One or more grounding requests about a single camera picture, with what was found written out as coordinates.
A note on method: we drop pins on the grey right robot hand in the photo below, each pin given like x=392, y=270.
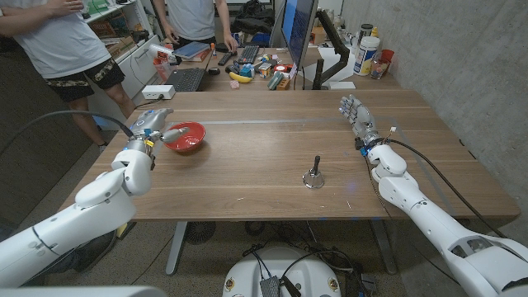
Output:
x=362, y=121

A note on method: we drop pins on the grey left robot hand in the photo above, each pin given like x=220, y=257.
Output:
x=148, y=128

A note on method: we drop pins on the red bowl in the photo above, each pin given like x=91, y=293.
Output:
x=191, y=140

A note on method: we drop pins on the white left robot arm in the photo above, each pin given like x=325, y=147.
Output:
x=82, y=222

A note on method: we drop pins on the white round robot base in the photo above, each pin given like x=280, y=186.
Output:
x=305, y=272

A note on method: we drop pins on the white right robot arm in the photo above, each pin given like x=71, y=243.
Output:
x=433, y=222

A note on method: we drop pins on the white power adapter box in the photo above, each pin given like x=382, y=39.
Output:
x=158, y=92

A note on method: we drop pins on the white flat box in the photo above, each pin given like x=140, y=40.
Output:
x=342, y=85

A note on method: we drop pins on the glass jar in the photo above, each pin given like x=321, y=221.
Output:
x=378, y=69

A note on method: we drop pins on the white cabinet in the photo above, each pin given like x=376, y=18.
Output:
x=138, y=70

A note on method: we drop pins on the black keyboard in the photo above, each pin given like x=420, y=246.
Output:
x=248, y=54
x=185, y=79

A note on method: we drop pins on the white canister blue label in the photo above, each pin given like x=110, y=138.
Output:
x=366, y=55

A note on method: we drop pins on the white paper sheet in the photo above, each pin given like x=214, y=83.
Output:
x=330, y=57

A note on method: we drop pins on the red cup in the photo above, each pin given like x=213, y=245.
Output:
x=388, y=54

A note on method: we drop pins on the white red plastic bag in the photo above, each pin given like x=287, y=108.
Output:
x=163, y=53

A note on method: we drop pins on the orange brick block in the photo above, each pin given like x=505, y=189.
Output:
x=283, y=84

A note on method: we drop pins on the red book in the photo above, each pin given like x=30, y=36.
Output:
x=203, y=58

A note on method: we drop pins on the dark lidded bottle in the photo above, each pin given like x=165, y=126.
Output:
x=365, y=31

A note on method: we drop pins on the pink small cube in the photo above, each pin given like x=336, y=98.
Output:
x=234, y=85

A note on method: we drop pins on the cardboard box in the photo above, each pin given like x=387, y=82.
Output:
x=317, y=36

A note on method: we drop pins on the grey green block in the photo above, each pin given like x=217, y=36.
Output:
x=275, y=80

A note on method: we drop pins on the black remote control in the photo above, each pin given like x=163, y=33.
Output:
x=225, y=58

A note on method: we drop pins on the yellow banana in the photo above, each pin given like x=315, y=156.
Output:
x=240, y=78

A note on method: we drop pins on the colourful cube box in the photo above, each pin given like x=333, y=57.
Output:
x=265, y=71

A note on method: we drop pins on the blue toy blocks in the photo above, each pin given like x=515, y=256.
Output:
x=246, y=71

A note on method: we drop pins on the black computer monitor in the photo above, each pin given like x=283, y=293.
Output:
x=299, y=24

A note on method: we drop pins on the black round floor fan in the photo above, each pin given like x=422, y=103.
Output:
x=200, y=233

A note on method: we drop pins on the person in light t-shirt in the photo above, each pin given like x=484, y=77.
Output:
x=191, y=18

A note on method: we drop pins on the grey table leg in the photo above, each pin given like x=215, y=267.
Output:
x=176, y=247
x=383, y=247

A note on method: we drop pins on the person in camouflage shorts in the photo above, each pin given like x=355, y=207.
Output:
x=57, y=41

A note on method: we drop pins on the blue crate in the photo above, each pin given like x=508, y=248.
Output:
x=260, y=39

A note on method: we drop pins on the black backpack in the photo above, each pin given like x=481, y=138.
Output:
x=251, y=18

